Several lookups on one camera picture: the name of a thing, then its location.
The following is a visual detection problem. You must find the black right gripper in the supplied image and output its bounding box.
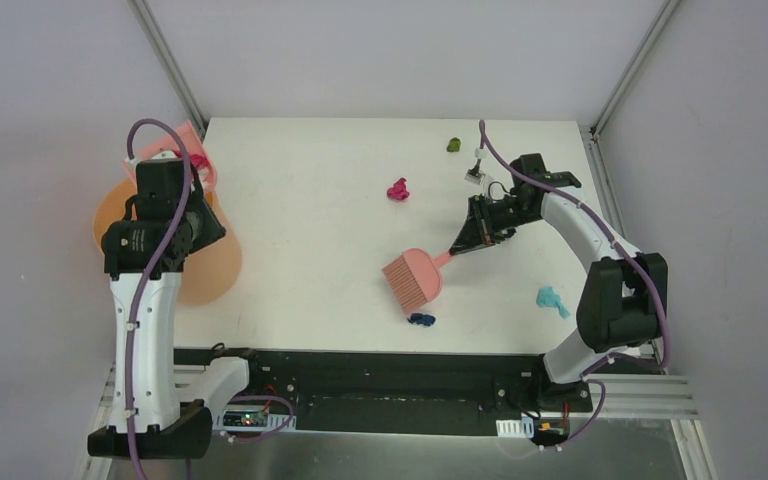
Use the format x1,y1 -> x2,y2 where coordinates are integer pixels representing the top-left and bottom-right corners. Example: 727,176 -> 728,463
451,193 -> 540,255

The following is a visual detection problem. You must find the pink hand brush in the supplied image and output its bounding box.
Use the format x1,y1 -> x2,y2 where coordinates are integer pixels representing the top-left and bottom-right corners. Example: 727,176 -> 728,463
381,248 -> 454,314

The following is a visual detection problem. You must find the pink plastic dustpan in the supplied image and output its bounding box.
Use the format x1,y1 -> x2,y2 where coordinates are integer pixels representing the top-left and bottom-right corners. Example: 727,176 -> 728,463
122,121 -> 218,193

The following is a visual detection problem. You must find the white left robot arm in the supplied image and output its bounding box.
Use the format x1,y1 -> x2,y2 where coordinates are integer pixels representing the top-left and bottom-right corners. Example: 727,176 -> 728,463
87,158 -> 265,460

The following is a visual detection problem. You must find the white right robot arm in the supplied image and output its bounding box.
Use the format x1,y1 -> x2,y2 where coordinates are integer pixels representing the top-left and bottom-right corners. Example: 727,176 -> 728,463
449,154 -> 668,410

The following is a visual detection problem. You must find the magenta paper scrap centre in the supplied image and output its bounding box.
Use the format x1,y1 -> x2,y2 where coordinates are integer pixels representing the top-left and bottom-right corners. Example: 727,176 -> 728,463
386,178 -> 410,201

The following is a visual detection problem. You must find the green paper scrap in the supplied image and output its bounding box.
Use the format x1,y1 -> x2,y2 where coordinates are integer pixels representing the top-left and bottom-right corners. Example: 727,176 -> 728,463
446,137 -> 462,153

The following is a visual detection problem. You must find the light blue paper scrap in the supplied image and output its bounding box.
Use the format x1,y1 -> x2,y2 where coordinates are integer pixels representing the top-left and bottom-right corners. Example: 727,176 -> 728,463
535,286 -> 571,319

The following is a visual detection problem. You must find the dark blue paper scrap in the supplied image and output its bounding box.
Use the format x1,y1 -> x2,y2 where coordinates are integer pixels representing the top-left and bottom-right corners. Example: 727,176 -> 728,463
407,312 -> 436,328

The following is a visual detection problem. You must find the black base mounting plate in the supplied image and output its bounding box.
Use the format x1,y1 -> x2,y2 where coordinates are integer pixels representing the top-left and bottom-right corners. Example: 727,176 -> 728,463
174,347 -> 598,436

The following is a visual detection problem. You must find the orange plastic bucket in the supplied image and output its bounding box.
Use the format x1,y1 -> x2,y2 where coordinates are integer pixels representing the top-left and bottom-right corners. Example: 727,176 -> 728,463
93,180 -> 243,307

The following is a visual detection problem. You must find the magenta paper scrap by bucket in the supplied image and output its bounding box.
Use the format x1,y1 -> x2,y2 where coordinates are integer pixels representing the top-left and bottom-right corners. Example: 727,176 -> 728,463
190,153 -> 214,184

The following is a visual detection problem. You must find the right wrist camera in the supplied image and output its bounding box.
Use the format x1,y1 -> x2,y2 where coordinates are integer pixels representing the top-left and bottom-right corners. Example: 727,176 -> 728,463
465,148 -> 488,186

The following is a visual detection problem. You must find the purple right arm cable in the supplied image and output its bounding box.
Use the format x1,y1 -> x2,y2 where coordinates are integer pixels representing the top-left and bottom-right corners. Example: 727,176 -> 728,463
478,119 -> 673,452

